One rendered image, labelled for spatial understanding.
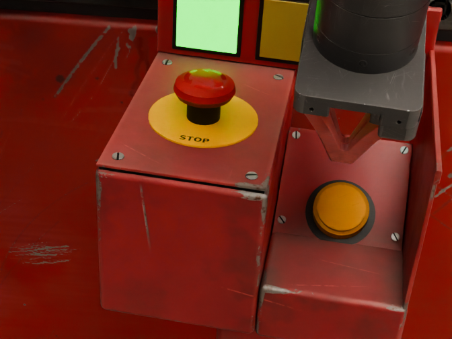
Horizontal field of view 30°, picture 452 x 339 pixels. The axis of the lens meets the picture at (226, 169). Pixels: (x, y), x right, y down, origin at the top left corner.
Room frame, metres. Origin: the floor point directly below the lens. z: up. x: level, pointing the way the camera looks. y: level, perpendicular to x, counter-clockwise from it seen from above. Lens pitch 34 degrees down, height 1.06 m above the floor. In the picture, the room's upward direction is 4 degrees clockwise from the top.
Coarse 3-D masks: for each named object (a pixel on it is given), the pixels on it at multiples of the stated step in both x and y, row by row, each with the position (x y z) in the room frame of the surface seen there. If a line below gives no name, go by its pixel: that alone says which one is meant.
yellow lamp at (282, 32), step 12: (264, 0) 0.55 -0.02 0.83; (276, 0) 0.55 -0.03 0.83; (264, 12) 0.55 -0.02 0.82; (276, 12) 0.55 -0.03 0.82; (288, 12) 0.55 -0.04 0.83; (300, 12) 0.55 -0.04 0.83; (264, 24) 0.55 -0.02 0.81; (276, 24) 0.55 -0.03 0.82; (288, 24) 0.55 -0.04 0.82; (300, 24) 0.55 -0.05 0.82; (264, 36) 0.55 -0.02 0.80; (276, 36) 0.55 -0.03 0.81; (288, 36) 0.55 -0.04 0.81; (300, 36) 0.55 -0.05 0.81; (264, 48) 0.55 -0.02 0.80; (276, 48) 0.55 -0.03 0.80; (288, 48) 0.55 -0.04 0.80; (300, 48) 0.55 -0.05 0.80; (288, 60) 0.55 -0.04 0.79
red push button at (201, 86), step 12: (192, 72) 0.48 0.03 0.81; (204, 72) 0.48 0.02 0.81; (216, 72) 0.49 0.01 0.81; (180, 84) 0.47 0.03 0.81; (192, 84) 0.47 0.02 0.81; (204, 84) 0.47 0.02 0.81; (216, 84) 0.47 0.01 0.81; (228, 84) 0.47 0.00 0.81; (180, 96) 0.46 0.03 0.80; (192, 96) 0.46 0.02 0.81; (204, 96) 0.46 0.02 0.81; (216, 96) 0.46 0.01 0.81; (228, 96) 0.46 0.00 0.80; (192, 108) 0.47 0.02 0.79; (204, 108) 0.46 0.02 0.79; (216, 108) 0.47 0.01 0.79; (192, 120) 0.47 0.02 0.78; (204, 120) 0.46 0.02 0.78; (216, 120) 0.47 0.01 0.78
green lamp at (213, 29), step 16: (192, 0) 0.56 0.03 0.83; (208, 0) 0.56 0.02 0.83; (224, 0) 0.56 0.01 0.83; (192, 16) 0.56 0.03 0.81; (208, 16) 0.56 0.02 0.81; (224, 16) 0.56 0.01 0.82; (176, 32) 0.56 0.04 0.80; (192, 32) 0.56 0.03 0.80; (208, 32) 0.56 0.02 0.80; (224, 32) 0.56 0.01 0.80; (208, 48) 0.56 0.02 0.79; (224, 48) 0.56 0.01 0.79
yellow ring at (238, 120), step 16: (176, 96) 0.50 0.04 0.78; (160, 112) 0.48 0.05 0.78; (176, 112) 0.48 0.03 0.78; (224, 112) 0.48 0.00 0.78; (240, 112) 0.48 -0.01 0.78; (160, 128) 0.46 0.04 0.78; (176, 128) 0.46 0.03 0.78; (192, 128) 0.46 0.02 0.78; (208, 128) 0.46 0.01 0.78; (224, 128) 0.46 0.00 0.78; (240, 128) 0.46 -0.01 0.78; (192, 144) 0.44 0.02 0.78; (208, 144) 0.44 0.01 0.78; (224, 144) 0.44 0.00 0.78
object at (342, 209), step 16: (320, 192) 0.47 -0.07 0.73; (336, 192) 0.47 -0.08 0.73; (352, 192) 0.47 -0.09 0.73; (320, 208) 0.46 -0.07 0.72; (336, 208) 0.46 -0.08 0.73; (352, 208) 0.46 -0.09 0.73; (368, 208) 0.46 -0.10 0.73; (320, 224) 0.45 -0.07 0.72; (336, 224) 0.45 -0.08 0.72; (352, 224) 0.45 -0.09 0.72
